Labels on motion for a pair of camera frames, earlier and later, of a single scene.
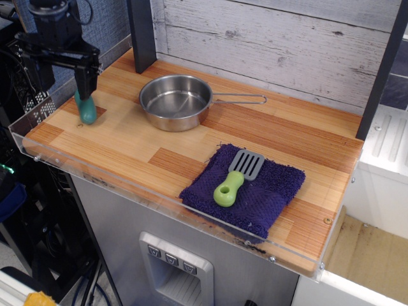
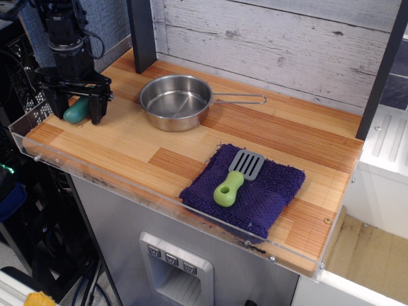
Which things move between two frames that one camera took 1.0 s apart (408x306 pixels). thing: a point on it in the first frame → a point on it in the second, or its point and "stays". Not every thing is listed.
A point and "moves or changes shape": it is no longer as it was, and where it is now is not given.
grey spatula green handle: [244, 165] stays
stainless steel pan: [177, 102] stays
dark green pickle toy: [87, 108] moves or changes shape
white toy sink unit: [366, 261] stays
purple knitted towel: [258, 203] stays
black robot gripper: [57, 41] → [73, 71]
